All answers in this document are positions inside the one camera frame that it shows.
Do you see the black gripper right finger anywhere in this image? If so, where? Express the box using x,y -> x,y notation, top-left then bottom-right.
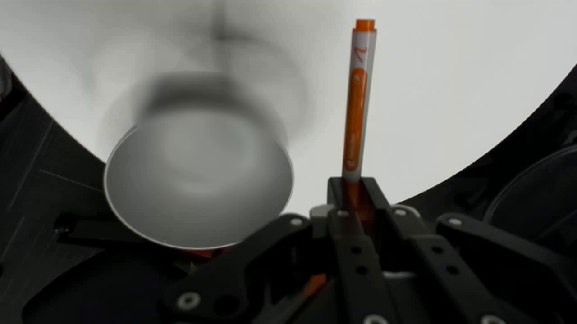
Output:
359,176 -> 577,324

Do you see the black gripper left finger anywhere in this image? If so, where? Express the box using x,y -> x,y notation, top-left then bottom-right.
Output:
161,176 -> 397,324

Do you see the orange and white pen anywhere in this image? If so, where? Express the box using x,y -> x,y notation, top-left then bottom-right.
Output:
341,18 -> 379,225

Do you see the grey metal bowl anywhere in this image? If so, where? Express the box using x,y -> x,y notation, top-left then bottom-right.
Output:
103,76 -> 296,252

